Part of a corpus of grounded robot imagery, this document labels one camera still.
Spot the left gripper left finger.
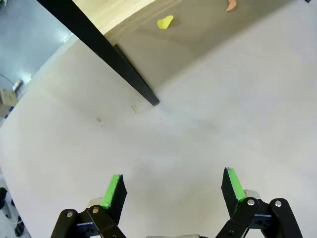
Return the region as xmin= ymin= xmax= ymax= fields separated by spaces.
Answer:
xmin=51 ymin=174 xmax=128 ymax=238

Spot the yellow paper scrap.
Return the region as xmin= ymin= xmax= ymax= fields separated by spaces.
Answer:
xmin=157 ymin=15 xmax=174 ymax=30

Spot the brown cardboard box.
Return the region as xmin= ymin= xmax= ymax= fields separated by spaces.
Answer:
xmin=0 ymin=88 xmax=18 ymax=118

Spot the black wheeled base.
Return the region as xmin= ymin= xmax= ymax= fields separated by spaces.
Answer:
xmin=0 ymin=187 xmax=25 ymax=238

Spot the two-tier wood black-frame shelf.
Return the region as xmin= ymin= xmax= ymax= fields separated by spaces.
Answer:
xmin=37 ymin=0 xmax=191 ymax=107

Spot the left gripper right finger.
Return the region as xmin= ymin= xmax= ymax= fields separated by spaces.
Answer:
xmin=214 ymin=167 xmax=304 ymax=238

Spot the orange paper scrap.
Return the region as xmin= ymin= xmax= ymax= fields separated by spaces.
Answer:
xmin=225 ymin=0 xmax=238 ymax=12

